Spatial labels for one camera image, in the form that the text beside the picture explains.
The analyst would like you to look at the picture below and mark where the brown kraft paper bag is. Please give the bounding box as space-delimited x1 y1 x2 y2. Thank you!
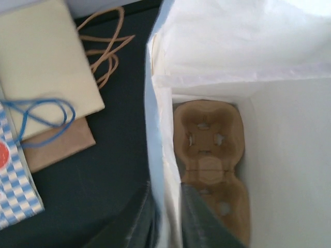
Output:
23 117 96 173

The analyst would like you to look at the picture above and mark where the blue checkered paper bag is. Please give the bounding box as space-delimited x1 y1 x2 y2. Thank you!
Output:
0 97 77 229

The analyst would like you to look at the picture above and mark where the tan kraft paper bag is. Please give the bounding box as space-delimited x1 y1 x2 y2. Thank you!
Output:
0 0 137 142

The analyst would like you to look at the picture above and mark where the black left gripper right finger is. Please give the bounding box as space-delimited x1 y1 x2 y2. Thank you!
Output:
181 183 246 248

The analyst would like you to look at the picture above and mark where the single cardboard cup carrier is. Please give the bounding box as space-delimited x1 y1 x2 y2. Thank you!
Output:
173 100 250 245

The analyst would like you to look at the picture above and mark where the light blue paper bag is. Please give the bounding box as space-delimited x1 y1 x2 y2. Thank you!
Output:
144 1 330 247

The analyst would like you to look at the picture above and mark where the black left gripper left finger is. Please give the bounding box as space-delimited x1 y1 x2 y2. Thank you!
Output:
84 182 158 248

